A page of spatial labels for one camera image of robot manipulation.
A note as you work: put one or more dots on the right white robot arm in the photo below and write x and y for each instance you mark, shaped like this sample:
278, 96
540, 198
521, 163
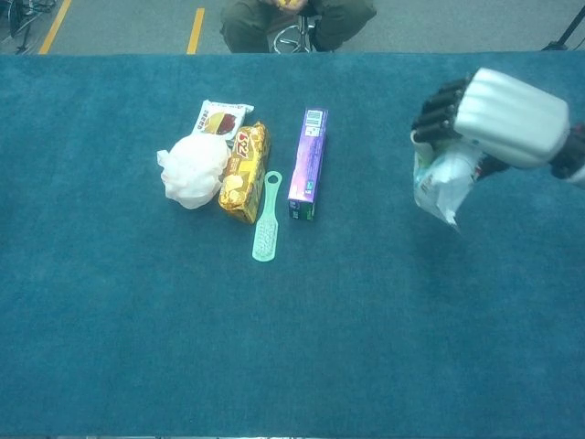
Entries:
571, 155

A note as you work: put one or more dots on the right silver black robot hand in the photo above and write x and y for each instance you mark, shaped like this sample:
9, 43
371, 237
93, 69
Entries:
512, 114

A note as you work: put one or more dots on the seated person in green trousers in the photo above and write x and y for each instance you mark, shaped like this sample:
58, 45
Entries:
247, 23

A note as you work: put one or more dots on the purple toothpaste box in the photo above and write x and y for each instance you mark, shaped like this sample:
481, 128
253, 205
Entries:
308, 160

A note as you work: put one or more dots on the white and red snack bag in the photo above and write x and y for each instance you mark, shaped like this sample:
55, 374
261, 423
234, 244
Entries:
443, 183

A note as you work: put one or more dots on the white bath loofah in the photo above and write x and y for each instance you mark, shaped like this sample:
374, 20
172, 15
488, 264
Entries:
194, 174

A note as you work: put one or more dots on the dark metal rack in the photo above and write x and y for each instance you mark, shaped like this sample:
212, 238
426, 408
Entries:
20, 23

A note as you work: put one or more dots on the teal table cloth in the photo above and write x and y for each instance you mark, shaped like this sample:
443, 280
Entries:
183, 343

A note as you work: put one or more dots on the small white pastry packet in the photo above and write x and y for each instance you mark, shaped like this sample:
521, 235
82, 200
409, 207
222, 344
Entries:
219, 120

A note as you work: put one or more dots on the gold foil snack pack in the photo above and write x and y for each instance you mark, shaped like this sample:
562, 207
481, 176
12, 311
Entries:
242, 178

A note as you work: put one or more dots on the light green brush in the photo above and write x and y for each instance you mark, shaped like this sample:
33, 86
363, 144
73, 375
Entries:
266, 238

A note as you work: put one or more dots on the chrome stool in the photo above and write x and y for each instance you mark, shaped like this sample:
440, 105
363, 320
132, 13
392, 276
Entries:
304, 27

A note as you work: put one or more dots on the black tripod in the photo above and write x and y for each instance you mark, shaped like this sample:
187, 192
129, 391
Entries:
571, 25

